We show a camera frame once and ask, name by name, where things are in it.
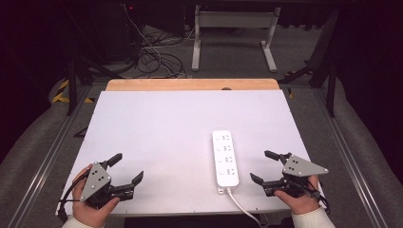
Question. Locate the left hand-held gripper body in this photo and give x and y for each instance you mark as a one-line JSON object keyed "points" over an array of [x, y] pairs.
{"points": [[95, 181]]}

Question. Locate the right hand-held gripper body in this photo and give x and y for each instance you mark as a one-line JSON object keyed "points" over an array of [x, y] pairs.
{"points": [[297, 169]]}

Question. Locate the person's left hand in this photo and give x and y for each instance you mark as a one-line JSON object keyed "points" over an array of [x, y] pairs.
{"points": [[90, 210]]}

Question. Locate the person's right hand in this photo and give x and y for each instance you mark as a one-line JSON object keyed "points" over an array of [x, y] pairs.
{"points": [[299, 202]]}

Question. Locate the white power strip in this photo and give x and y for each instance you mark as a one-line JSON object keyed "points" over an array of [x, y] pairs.
{"points": [[225, 158]]}

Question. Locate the white table cover sheet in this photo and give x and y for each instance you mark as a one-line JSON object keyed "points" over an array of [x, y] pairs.
{"points": [[164, 133]]}

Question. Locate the yellow black hazard tape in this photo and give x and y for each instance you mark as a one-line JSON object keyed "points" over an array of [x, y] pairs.
{"points": [[63, 95]]}

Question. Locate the black metal stand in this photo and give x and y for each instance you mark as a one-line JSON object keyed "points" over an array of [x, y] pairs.
{"points": [[73, 85], [328, 72]]}

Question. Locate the aluminium floor rail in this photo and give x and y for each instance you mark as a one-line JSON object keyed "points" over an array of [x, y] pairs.
{"points": [[348, 161], [41, 166]]}

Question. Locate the white metal table frame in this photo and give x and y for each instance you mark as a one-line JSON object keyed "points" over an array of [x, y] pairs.
{"points": [[235, 19]]}

